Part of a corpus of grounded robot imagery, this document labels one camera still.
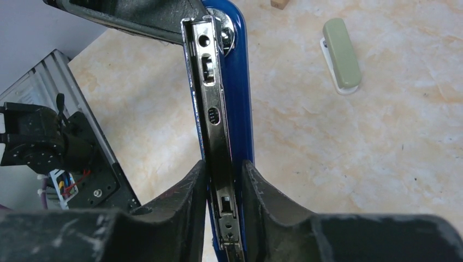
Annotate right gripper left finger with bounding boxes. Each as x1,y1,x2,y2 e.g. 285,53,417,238
1,160,207,261

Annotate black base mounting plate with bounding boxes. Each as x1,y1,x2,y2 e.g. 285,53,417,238
68,112,141,212

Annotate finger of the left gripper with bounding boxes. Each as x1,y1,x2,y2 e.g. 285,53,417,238
43,0,208,45

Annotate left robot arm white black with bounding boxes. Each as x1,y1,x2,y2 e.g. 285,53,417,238
1,1,207,174

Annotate blue stapler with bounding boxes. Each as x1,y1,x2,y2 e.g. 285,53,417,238
181,1,254,261

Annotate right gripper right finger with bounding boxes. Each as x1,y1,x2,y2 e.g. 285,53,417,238
242,161,462,261

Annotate small brown staple box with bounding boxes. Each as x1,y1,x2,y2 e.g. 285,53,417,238
270,0,289,10

